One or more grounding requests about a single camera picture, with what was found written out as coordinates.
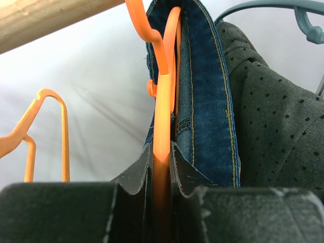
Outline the wooden clothes rack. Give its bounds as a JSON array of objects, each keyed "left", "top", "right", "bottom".
[{"left": 1, "top": 0, "right": 124, "bottom": 53}]

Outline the orange hanger of floral skirt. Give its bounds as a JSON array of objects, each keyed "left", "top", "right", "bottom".
[{"left": 1, "top": 89, "right": 70, "bottom": 183}]

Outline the orange hanger of denim skirt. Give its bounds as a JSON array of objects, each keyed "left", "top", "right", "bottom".
[{"left": 126, "top": 1, "right": 181, "bottom": 242}]

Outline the dark grey dotted garment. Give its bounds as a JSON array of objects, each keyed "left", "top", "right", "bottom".
[{"left": 216, "top": 22, "right": 323, "bottom": 198}]

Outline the dark denim skirt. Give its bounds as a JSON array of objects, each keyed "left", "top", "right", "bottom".
[{"left": 147, "top": 1, "right": 240, "bottom": 187}]

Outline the blue-grey hanger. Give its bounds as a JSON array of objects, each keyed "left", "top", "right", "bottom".
[{"left": 215, "top": 0, "right": 323, "bottom": 45}]

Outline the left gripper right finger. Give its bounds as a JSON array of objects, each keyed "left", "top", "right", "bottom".
[{"left": 170, "top": 143, "right": 323, "bottom": 242}]

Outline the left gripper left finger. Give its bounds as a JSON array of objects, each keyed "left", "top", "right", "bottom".
[{"left": 1, "top": 145, "right": 152, "bottom": 243}]

